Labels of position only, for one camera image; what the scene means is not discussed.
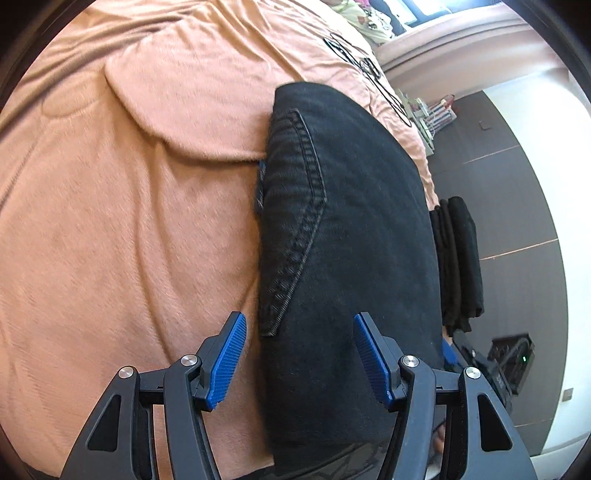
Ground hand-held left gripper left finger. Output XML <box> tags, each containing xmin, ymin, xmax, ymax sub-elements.
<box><xmin>60</xmin><ymin>311</ymin><xmax>249</xmax><ymax>480</ymax></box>

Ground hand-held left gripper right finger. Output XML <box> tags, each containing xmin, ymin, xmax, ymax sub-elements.
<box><xmin>354</xmin><ymin>312</ymin><xmax>539</xmax><ymax>480</ymax></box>

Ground black pants with white drawstring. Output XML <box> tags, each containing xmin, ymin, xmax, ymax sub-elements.
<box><xmin>253</xmin><ymin>82</ymin><xmax>446</xmax><ymax>476</ymax></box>

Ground orange blanket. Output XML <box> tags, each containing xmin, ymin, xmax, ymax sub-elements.
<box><xmin>0</xmin><ymin>0</ymin><xmax>439</xmax><ymax>480</ymax></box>

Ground white bedside cabinet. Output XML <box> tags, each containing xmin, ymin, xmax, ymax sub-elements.
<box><xmin>416</xmin><ymin>115</ymin><xmax>438</xmax><ymax>157</ymax></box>

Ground white power strip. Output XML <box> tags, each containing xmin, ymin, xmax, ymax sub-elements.
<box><xmin>401</xmin><ymin>92</ymin><xmax>430</xmax><ymax>125</ymax></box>

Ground tan curtain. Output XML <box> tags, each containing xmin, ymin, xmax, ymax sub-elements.
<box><xmin>376</xmin><ymin>0</ymin><xmax>561</xmax><ymax>95</ymax></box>

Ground floral patterned pillow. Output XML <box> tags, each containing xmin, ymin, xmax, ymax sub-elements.
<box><xmin>330</xmin><ymin>0</ymin><xmax>398</xmax><ymax>44</ymax></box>

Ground black framed window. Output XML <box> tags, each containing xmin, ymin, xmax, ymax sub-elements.
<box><xmin>402</xmin><ymin>0</ymin><xmax>467</xmax><ymax>21</ymax></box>

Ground white and red wire rack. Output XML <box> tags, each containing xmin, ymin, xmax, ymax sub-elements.
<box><xmin>429</xmin><ymin>92</ymin><xmax>458</xmax><ymax>134</ymax></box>

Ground black cable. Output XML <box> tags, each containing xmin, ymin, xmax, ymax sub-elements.
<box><xmin>323</xmin><ymin>33</ymin><xmax>413</xmax><ymax>127</ymax></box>

